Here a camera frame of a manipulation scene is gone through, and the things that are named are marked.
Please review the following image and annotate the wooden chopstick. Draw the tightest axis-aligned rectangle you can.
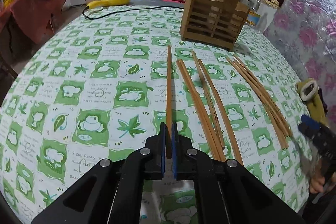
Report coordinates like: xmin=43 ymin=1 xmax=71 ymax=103
xmin=166 ymin=46 xmax=172 ymax=159
xmin=176 ymin=59 xmax=222 ymax=162
xmin=197 ymin=59 xmax=243 ymax=165
xmin=179 ymin=58 xmax=227 ymax=163
xmin=231 ymin=61 xmax=287 ymax=139
xmin=234 ymin=54 xmax=293 ymax=137
xmin=226 ymin=57 xmax=289 ymax=150
xmin=191 ymin=51 xmax=225 ymax=149

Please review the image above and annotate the person's right hand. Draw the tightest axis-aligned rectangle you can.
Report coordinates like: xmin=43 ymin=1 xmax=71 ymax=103
xmin=309 ymin=159 xmax=335 ymax=194

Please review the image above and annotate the olive fleece-lined glove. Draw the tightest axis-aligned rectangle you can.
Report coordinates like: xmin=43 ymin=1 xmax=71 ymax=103
xmin=295 ymin=78 xmax=329 ymax=127

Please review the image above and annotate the green white patterned tablecloth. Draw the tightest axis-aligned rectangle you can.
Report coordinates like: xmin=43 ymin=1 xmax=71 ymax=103
xmin=1 ymin=6 xmax=312 ymax=223

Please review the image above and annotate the plastic oil bottle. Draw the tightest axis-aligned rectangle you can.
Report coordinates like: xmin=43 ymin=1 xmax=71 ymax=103
xmin=246 ymin=0 xmax=264 ymax=27

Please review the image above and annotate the wooden slatted utensil holder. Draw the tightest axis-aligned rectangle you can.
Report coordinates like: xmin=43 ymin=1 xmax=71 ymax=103
xmin=179 ymin=0 xmax=249 ymax=51

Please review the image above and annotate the dark red table cloth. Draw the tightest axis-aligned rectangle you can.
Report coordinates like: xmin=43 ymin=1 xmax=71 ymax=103
xmin=1 ymin=0 xmax=66 ymax=44

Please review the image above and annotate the black power cable with plug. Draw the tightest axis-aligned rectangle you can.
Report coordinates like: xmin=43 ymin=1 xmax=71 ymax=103
xmin=82 ymin=4 xmax=185 ymax=21

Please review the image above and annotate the yellow handled tool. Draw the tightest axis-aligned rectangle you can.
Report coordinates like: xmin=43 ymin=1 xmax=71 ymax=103
xmin=85 ymin=0 xmax=130 ymax=9

